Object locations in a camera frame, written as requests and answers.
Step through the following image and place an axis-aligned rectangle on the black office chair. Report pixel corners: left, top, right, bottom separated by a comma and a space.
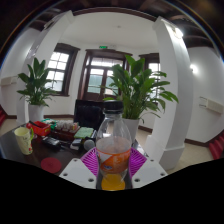
73, 98, 106, 131

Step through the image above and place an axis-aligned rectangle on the bushy potted green plant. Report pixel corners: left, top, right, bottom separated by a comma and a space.
102, 54, 179, 143

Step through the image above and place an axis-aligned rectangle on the narrow dark-framed window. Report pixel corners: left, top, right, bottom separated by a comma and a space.
139, 52, 162, 101

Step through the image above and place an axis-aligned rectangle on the red plastic box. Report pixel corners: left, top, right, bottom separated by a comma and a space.
25, 120, 52, 137

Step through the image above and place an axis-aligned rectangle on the flat black device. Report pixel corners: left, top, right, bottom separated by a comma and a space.
41, 135, 62, 149

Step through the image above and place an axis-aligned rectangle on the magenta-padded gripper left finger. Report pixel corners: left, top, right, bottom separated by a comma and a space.
59, 147, 101, 190

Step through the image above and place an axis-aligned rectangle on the orange drink plastic bottle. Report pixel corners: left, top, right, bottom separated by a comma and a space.
95, 99, 133, 192

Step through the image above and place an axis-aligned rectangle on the flat round red coaster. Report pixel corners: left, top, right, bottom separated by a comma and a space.
40, 157, 63, 174

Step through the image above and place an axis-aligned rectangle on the tray of small white items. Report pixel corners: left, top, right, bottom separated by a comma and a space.
51, 119, 80, 141

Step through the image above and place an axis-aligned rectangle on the green folded cloth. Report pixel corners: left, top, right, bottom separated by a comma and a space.
73, 126, 95, 140

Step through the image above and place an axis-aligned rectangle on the dark wooden double door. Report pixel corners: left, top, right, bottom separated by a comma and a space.
78, 49, 133, 103

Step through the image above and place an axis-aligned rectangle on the red carpeted staircase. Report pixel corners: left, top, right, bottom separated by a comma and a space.
208, 131, 224, 160
0, 104, 8, 126

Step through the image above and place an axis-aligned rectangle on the slim potted green plant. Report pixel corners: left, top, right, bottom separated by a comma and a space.
16, 57, 58, 123

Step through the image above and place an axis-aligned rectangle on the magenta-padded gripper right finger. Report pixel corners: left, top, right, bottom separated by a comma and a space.
128, 147, 168, 190

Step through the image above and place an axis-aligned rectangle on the grey round-headed microphone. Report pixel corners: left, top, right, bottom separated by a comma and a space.
83, 138, 97, 152

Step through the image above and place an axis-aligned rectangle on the green patterned box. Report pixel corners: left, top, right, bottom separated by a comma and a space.
41, 118, 58, 126

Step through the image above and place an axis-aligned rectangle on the pale yellow plastic cup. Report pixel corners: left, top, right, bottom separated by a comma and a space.
13, 126, 35, 156

